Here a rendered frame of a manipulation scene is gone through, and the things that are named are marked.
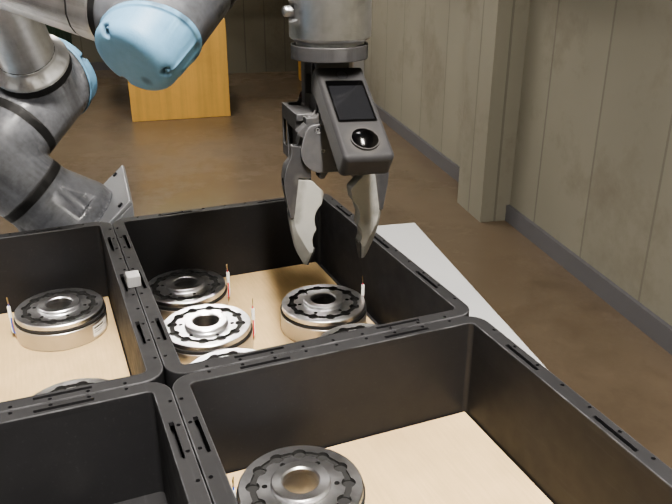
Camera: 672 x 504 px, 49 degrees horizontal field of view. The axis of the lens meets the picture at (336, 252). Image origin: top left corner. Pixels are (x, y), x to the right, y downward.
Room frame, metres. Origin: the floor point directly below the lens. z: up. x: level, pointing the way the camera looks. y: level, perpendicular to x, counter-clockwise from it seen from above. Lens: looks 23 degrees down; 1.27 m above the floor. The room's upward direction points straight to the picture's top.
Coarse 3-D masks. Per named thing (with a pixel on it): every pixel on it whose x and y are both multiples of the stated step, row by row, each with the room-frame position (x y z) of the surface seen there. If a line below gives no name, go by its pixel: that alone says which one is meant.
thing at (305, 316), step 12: (300, 288) 0.82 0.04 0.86; (312, 288) 0.83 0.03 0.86; (324, 288) 0.83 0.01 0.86; (336, 288) 0.83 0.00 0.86; (348, 288) 0.82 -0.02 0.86; (288, 300) 0.79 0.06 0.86; (300, 300) 0.79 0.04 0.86; (348, 300) 0.79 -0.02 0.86; (360, 300) 0.79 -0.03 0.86; (288, 312) 0.76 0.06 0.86; (300, 312) 0.77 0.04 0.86; (312, 312) 0.76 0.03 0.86; (324, 312) 0.76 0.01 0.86; (336, 312) 0.76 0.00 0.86; (348, 312) 0.76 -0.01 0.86; (360, 312) 0.76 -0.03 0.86; (312, 324) 0.74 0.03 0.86; (324, 324) 0.74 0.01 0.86; (336, 324) 0.74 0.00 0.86
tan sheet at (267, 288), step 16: (256, 272) 0.94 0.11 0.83; (272, 272) 0.94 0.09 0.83; (288, 272) 0.94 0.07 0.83; (304, 272) 0.94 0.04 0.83; (320, 272) 0.94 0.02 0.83; (240, 288) 0.89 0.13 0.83; (256, 288) 0.89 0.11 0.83; (272, 288) 0.89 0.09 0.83; (288, 288) 0.89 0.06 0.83; (240, 304) 0.84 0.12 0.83; (256, 304) 0.84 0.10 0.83; (272, 304) 0.84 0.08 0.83; (256, 320) 0.80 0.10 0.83; (272, 320) 0.80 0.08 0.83; (368, 320) 0.80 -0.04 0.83; (256, 336) 0.76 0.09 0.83; (272, 336) 0.76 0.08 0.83
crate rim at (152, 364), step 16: (80, 224) 0.87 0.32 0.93; (96, 224) 0.87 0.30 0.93; (0, 240) 0.82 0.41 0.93; (16, 240) 0.83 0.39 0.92; (112, 240) 0.82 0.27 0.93; (112, 256) 0.77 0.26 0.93; (128, 288) 0.68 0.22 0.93; (128, 304) 0.65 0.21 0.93; (144, 320) 0.62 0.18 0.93; (144, 336) 0.59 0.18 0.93; (144, 352) 0.56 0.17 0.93; (144, 368) 0.54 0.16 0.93; (160, 368) 0.53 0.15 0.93; (96, 384) 0.51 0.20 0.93; (112, 384) 0.51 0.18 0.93; (128, 384) 0.51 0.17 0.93; (16, 400) 0.48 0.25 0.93; (32, 400) 0.48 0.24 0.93; (48, 400) 0.48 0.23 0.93
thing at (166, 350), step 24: (144, 216) 0.90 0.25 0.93; (168, 216) 0.90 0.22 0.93; (192, 216) 0.91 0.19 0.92; (120, 240) 0.82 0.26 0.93; (384, 240) 0.82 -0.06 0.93; (408, 264) 0.75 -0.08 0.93; (144, 288) 0.68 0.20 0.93; (432, 288) 0.68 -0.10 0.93; (144, 312) 0.63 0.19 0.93; (456, 312) 0.63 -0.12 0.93; (168, 336) 0.59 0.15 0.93; (336, 336) 0.59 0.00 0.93; (360, 336) 0.59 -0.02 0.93; (168, 360) 0.54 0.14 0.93; (216, 360) 0.54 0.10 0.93; (240, 360) 0.54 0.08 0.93; (168, 384) 0.53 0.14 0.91
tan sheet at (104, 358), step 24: (0, 336) 0.76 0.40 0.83; (0, 360) 0.71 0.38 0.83; (24, 360) 0.71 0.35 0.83; (48, 360) 0.71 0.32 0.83; (72, 360) 0.71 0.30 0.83; (96, 360) 0.71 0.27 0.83; (120, 360) 0.71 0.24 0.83; (0, 384) 0.66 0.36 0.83; (24, 384) 0.66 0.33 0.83; (48, 384) 0.66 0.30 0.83
